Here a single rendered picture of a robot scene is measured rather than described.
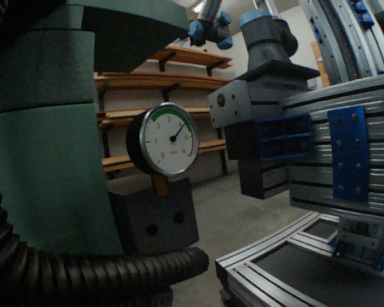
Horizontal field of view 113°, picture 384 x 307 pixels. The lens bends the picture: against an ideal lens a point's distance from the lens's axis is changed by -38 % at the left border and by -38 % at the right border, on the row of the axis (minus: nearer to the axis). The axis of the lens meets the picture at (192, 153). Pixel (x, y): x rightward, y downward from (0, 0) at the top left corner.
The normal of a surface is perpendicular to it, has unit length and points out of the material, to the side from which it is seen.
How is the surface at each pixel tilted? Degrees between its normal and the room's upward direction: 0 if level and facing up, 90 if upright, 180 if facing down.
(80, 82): 90
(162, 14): 90
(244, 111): 90
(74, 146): 90
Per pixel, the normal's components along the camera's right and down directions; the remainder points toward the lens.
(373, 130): -0.92, 0.16
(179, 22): 0.70, -0.07
